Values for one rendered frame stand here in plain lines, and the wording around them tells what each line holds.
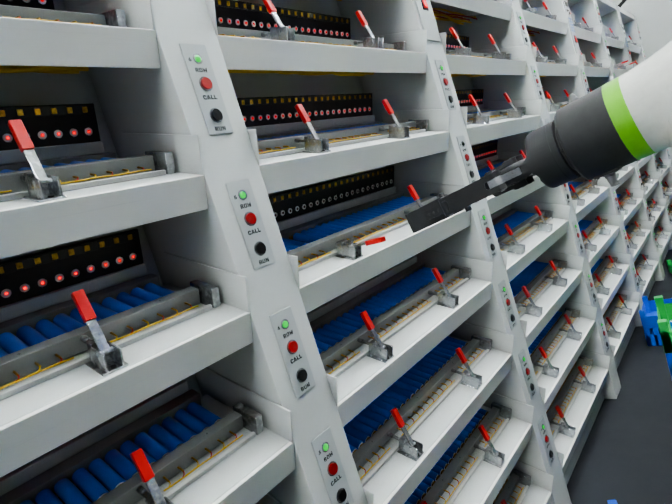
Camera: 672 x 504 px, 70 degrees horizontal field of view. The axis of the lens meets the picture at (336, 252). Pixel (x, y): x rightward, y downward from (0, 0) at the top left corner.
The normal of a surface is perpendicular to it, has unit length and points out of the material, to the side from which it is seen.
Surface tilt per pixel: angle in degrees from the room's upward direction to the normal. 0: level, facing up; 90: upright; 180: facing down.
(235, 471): 20
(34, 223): 110
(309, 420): 90
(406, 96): 90
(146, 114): 90
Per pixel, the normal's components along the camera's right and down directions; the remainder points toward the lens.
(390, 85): -0.62, 0.26
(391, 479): -0.04, -0.95
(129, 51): 0.78, 0.17
